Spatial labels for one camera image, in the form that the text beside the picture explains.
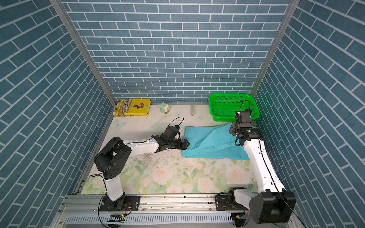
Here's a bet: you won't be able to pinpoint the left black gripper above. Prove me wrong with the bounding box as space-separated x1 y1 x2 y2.
166 138 191 150

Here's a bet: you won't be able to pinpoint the teal long pants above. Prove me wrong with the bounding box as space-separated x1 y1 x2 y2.
181 124 249 161

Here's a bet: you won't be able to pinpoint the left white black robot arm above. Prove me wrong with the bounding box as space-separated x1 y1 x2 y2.
94 125 190 203

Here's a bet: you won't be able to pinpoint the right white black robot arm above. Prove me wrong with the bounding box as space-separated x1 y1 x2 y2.
228 110 296 224

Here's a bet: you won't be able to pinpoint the green plastic basket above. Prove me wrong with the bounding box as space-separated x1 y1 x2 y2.
208 94 260 122

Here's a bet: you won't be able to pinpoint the floral table mat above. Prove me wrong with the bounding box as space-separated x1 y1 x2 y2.
81 104 277 194

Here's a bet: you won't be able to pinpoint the pale green tape dispenser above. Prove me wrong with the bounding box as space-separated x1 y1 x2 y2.
159 103 170 114

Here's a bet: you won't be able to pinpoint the yellow book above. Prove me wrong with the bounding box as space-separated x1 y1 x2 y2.
113 99 151 117

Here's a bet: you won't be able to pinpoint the aluminium mounting rail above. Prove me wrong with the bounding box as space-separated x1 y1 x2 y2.
51 189 301 228

